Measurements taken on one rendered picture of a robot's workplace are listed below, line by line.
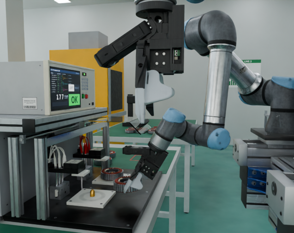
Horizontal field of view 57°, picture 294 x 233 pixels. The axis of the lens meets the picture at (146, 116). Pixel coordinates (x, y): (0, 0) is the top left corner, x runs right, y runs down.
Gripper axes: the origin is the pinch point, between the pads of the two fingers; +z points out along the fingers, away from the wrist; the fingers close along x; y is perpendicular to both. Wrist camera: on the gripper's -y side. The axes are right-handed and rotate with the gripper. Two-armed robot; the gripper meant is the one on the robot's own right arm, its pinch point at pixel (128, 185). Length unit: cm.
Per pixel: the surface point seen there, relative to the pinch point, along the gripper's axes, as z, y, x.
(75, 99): -15.3, -40.6, 11.8
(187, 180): 36, 38, 160
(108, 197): 8.5, -4.1, -0.8
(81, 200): 13.2, -12.3, -5.6
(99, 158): 5.9, -19.5, 20.1
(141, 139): 25, -21, 156
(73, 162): 3.5, -23.3, -2.0
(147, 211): 3.3, 11.8, -2.2
